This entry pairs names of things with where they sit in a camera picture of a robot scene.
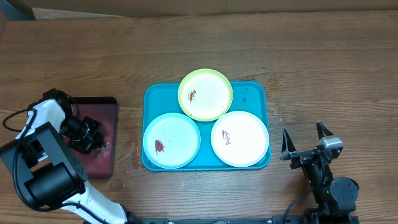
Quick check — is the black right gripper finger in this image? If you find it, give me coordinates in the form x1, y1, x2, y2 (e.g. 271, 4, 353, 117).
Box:
280, 128, 297, 161
316, 121, 333, 139

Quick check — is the cardboard back wall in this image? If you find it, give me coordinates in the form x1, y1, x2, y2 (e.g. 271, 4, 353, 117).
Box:
1, 0, 397, 20

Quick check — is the light blue plate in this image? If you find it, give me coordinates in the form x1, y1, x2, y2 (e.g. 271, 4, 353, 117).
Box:
142, 113, 201, 169

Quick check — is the black tray with pink liquid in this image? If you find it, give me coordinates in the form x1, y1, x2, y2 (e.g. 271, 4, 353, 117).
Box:
63, 96, 119, 179

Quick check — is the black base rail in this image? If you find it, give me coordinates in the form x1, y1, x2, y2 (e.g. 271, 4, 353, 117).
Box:
125, 215, 360, 224

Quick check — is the yellow-green rimmed plate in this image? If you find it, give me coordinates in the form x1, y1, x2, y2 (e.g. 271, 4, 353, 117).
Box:
177, 68, 233, 121

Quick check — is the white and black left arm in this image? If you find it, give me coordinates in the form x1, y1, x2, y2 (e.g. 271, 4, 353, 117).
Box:
1, 88, 140, 223

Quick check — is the white plate with pink rim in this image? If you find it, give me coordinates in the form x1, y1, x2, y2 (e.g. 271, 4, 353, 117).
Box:
210, 111, 270, 168

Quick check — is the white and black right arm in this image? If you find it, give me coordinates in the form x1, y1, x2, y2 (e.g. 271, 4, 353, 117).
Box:
280, 122, 359, 223

